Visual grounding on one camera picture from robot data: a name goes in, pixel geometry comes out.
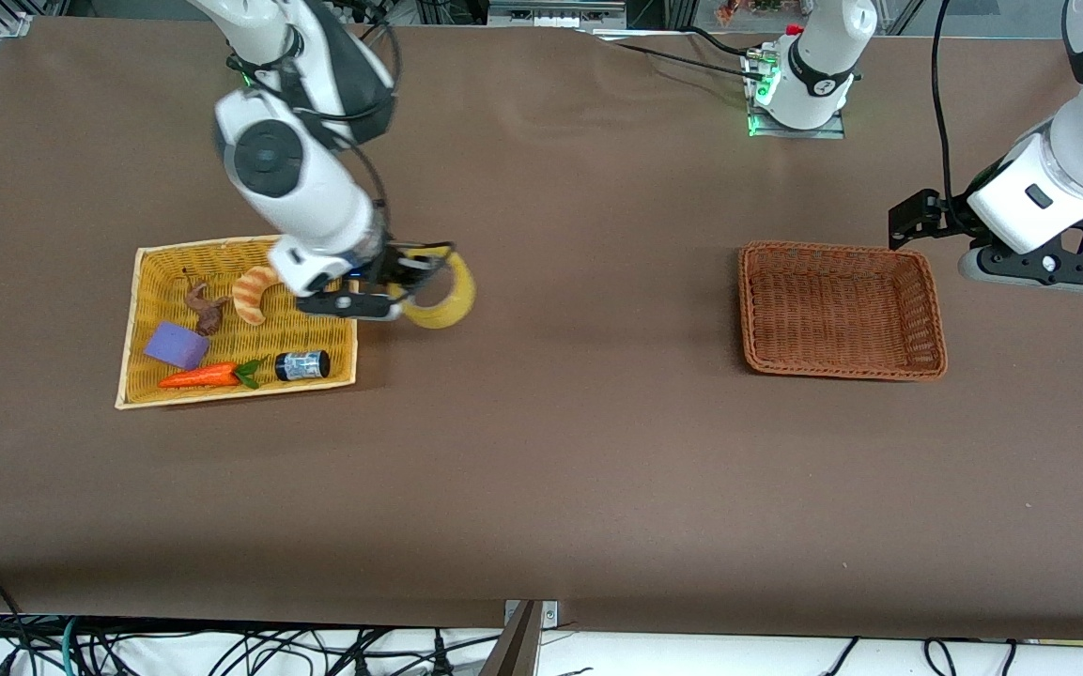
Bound clear yellowish tape roll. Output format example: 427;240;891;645
399;248;479;331

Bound brown wicker basket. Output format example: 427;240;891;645
738;241;949;383

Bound small black blue-labelled can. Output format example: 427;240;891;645
275;349;332;382

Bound toy croissant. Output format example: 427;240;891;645
232;266;285;328

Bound brown lion figurine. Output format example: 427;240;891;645
183;279;231;338

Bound orange toy carrot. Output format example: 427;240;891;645
158;358;266;392

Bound purple foam block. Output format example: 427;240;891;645
143;321;212;372

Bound yellow woven basket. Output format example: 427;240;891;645
116;235;360;411

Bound grey background equipment box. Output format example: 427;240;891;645
487;0;628;28

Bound dark support beam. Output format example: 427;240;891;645
478;601;543;676

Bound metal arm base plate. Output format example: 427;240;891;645
743;47;848;141

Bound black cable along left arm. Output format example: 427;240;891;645
930;0;976;228

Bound short black table cable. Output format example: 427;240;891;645
682;24;769;61

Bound long black table cable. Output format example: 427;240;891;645
612;40;767;87

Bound metal table edge bracket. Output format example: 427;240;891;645
503;599;561;628

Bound green floor cable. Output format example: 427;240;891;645
59;615;84;676

